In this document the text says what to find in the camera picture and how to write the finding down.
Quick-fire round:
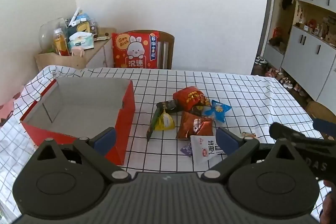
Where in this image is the white tube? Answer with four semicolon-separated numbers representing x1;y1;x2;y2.
69;7;80;26

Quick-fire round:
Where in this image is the teal storage bag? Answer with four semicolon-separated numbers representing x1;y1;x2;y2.
67;13;91;36

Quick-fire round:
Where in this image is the red figurine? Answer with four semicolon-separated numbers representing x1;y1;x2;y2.
272;27;284;41

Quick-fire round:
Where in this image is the blue snack packet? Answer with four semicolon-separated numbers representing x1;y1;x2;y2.
204;100;232;124

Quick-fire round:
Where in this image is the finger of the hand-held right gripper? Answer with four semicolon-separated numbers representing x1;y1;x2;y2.
312;118;336;139
269;122;334;147

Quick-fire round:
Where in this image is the person's right forearm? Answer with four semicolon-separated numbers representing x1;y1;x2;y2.
322;179;336;224

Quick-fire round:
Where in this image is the tissue pack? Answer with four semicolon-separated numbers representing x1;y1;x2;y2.
68;32;94;50

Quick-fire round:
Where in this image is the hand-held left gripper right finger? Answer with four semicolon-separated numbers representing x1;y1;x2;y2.
201;127;302;183

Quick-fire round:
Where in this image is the pink printed cloth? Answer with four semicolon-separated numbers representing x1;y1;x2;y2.
0;92;25;127

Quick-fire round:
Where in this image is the red cardboard box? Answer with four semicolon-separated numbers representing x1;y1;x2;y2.
20;76;136;167

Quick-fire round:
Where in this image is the clear glass jar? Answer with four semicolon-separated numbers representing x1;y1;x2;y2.
39;18;68;54

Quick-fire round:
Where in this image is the red snack packet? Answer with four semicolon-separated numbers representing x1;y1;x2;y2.
173;86;211;112

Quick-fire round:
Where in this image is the row of shoes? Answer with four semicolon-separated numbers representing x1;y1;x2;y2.
254;55;308;97

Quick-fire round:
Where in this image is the white snack packet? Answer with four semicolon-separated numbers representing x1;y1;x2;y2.
190;135;227;165

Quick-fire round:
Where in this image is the white chequered tablecloth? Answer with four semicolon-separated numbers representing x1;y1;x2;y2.
0;64;336;215

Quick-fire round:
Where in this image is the dark green snack packet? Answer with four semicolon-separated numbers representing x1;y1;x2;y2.
146;99;182;141

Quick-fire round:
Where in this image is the yellow snack packet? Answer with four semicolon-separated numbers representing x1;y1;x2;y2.
154;109;175;131

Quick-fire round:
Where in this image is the group of shelf ornaments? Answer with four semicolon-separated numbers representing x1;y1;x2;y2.
295;5;336;44

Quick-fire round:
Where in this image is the pink small container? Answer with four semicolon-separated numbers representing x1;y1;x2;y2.
71;46;85;57

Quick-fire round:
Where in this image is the purple candy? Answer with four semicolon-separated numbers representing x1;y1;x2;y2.
180;141;194;158

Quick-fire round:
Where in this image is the clear glass cup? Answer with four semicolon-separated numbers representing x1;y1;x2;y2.
90;19;101;35

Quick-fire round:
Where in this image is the red rabbit cushion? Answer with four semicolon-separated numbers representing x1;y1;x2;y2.
112;31;160;69

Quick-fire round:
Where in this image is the wooden chair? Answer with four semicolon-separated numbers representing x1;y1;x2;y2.
123;30;175;69
306;101;336;120

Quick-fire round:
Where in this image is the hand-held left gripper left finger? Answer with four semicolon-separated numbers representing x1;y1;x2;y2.
38;127;131;184

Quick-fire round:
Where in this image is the grey wall cabinet unit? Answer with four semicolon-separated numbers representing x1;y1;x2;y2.
251;0;336;102

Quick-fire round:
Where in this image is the wooden side cabinet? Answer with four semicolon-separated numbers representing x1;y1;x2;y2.
35;28;117;72

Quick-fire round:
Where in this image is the brown cookie packet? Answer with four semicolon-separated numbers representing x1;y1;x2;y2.
175;111;214;140

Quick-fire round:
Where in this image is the orange drink bottle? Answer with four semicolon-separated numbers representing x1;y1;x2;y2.
53;29;70;56

